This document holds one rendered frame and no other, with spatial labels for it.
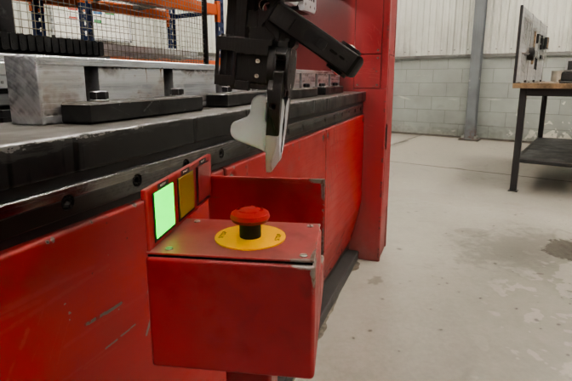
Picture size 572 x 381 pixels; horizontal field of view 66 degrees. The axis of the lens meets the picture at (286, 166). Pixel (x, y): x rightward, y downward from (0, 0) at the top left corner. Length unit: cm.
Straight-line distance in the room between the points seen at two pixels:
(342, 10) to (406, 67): 559
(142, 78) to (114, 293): 39
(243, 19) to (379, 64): 172
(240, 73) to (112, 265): 31
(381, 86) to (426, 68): 550
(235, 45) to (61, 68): 31
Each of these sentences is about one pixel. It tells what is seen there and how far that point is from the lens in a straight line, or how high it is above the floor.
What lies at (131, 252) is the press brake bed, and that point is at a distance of 66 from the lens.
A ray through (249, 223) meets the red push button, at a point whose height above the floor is 80.
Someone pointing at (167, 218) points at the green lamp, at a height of 80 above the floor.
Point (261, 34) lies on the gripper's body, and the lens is 51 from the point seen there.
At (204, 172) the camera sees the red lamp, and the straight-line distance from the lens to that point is 57.
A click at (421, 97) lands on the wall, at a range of 770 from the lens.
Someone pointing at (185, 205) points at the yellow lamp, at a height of 80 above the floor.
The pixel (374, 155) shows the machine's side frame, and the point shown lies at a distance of 223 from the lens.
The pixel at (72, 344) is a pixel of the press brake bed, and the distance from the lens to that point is 63.
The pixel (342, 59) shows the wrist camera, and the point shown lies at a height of 96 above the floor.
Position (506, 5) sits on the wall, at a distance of 748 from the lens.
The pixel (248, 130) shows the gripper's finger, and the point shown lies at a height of 88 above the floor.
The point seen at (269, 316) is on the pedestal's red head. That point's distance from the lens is 43.
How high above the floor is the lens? 94
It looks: 11 degrees down
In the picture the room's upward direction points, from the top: straight up
